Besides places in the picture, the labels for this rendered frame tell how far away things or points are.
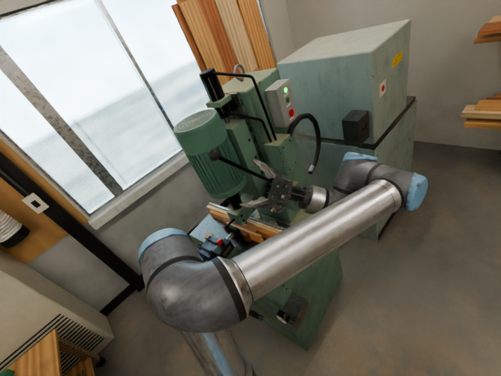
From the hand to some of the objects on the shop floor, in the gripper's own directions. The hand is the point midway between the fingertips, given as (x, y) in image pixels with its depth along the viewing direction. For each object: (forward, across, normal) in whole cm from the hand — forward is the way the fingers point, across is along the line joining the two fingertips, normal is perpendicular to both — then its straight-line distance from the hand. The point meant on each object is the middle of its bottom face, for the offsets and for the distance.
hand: (244, 181), depth 78 cm
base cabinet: (-58, +63, +105) cm, 136 cm away
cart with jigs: (+64, +182, +92) cm, 214 cm away
